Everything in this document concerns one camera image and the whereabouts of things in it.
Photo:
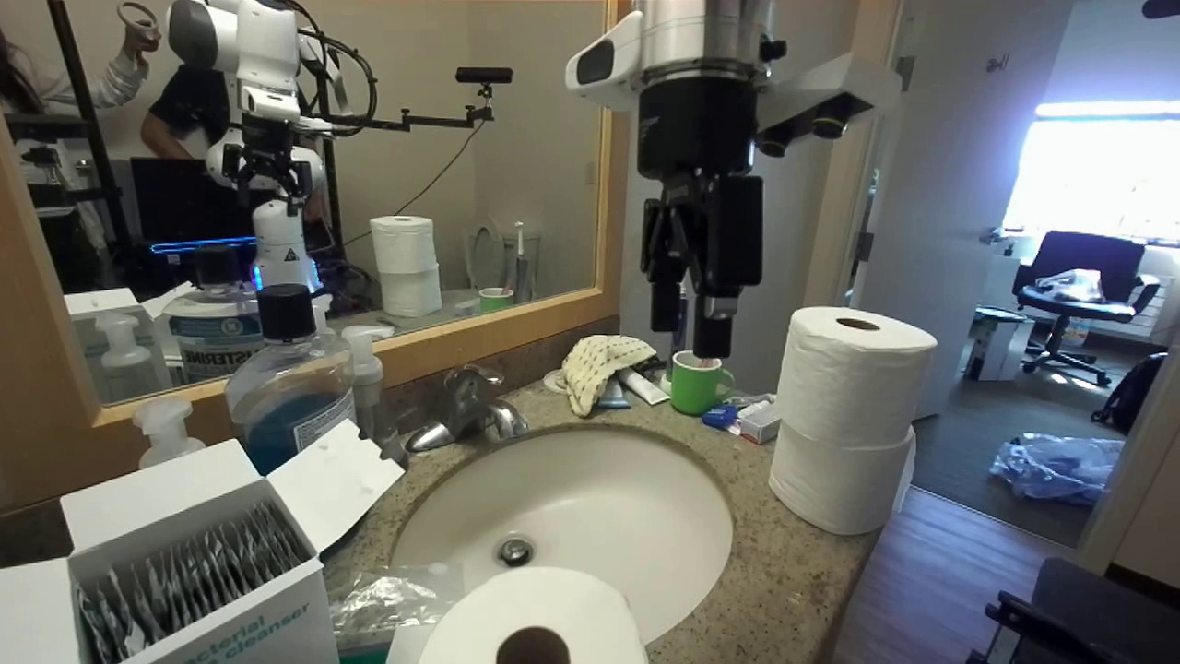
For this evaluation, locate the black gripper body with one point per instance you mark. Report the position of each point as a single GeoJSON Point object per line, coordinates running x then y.
{"type": "Point", "coordinates": [695, 130]}

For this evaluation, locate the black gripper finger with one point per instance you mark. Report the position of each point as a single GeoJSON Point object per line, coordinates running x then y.
{"type": "Point", "coordinates": [723, 259]}
{"type": "Point", "coordinates": [667, 264]}

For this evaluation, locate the white toilet paper roll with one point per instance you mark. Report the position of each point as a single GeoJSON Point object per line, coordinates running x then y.
{"type": "Point", "coordinates": [539, 608]}
{"type": "Point", "coordinates": [849, 380]}
{"type": "Point", "coordinates": [837, 484]}

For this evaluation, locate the cream patterned washcloth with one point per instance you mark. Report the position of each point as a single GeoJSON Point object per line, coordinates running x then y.
{"type": "Point", "coordinates": [597, 361]}

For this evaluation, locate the white toothpaste tube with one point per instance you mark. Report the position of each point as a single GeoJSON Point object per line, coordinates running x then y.
{"type": "Point", "coordinates": [644, 387]}

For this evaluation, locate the green ceramic mug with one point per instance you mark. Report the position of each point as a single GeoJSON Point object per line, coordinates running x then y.
{"type": "Point", "coordinates": [695, 387]}

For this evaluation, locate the small blue packet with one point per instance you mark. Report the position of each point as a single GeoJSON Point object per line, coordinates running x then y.
{"type": "Point", "coordinates": [721, 418]}

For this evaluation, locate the small white cardboard box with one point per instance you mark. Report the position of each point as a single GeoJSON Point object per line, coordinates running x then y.
{"type": "Point", "coordinates": [759, 421]}

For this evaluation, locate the chrome sink faucet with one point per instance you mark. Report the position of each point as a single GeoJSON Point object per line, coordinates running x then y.
{"type": "Point", "coordinates": [472, 410]}

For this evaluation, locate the white oval sink basin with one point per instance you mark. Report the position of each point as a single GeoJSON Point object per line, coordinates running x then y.
{"type": "Point", "coordinates": [592, 501]}

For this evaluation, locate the white storage container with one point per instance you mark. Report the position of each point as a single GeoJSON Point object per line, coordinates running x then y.
{"type": "Point", "coordinates": [998, 352]}

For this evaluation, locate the small clear soap pump bottle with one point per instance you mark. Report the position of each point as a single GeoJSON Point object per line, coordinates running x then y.
{"type": "Point", "coordinates": [367, 391]}

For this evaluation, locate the black office chair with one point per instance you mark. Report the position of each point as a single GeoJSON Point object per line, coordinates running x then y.
{"type": "Point", "coordinates": [1081, 279]}

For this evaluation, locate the bright window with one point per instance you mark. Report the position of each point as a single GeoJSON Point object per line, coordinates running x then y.
{"type": "Point", "coordinates": [1102, 169]}

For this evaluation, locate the blue plastic bag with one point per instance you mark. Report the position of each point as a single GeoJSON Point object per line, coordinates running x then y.
{"type": "Point", "coordinates": [1057, 464]}

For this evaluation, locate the black bag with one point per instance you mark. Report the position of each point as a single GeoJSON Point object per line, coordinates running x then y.
{"type": "Point", "coordinates": [1129, 391]}

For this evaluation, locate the clear bag with small box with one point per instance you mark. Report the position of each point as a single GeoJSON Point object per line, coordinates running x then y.
{"type": "Point", "coordinates": [373, 608]}

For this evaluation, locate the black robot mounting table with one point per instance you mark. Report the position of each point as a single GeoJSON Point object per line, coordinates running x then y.
{"type": "Point", "coordinates": [1094, 619]}

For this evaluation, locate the clear pump dispenser bottle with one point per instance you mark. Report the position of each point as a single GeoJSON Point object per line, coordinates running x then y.
{"type": "Point", "coordinates": [168, 437]}

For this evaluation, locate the open white box with packets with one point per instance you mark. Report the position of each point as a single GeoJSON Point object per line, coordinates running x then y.
{"type": "Point", "coordinates": [245, 627]}

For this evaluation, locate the wood framed wall mirror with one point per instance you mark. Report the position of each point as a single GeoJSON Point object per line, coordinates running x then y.
{"type": "Point", "coordinates": [493, 328]}

